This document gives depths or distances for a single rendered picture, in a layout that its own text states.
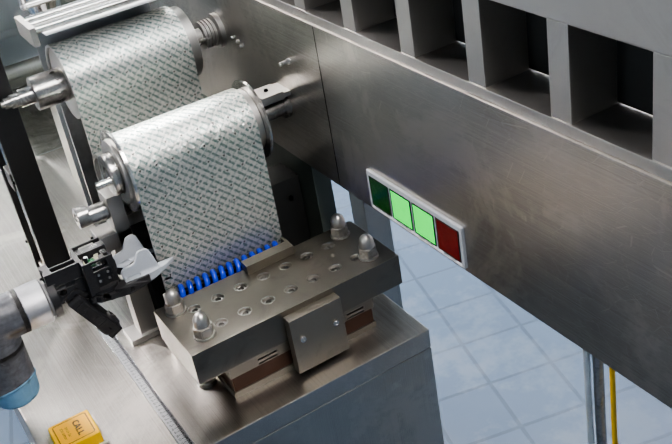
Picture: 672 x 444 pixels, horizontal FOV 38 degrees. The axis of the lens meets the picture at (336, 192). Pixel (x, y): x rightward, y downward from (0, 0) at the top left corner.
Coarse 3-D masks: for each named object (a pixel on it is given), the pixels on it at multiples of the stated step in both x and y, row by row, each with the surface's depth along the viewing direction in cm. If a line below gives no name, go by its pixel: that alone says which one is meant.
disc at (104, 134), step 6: (102, 132) 164; (108, 132) 161; (102, 138) 165; (108, 138) 161; (114, 138) 159; (114, 144) 159; (120, 150) 158; (120, 156) 159; (126, 162) 158; (126, 168) 158; (132, 174) 158; (132, 180) 158; (132, 186) 160; (138, 198) 160; (126, 204) 169; (132, 204) 165; (138, 204) 162; (132, 210) 167
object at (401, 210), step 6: (390, 192) 153; (396, 198) 152; (402, 198) 150; (396, 204) 153; (402, 204) 151; (408, 204) 149; (396, 210) 154; (402, 210) 152; (408, 210) 150; (396, 216) 155; (402, 216) 153; (408, 216) 151; (402, 222) 154; (408, 222) 152
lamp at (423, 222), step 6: (414, 210) 148; (420, 210) 147; (414, 216) 149; (420, 216) 148; (426, 216) 146; (420, 222) 148; (426, 222) 147; (432, 222) 145; (420, 228) 149; (426, 228) 147; (432, 228) 146; (420, 234) 150; (426, 234) 148; (432, 234) 146; (432, 240) 147
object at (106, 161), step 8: (104, 160) 161; (112, 160) 161; (104, 168) 165; (112, 168) 160; (104, 176) 166; (112, 176) 161; (120, 176) 161; (120, 184) 162; (112, 192) 165; (120, 192) 163
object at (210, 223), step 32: (256, 160) 171; (192, 192) 166; (224, 192) 170; (256, 192) 173; (160, 224) 165; (192, 224) 169; (224, 224) 172; (256, 224) 176; (160, 256) 167; (192, 256) 171; (224, 256) 174
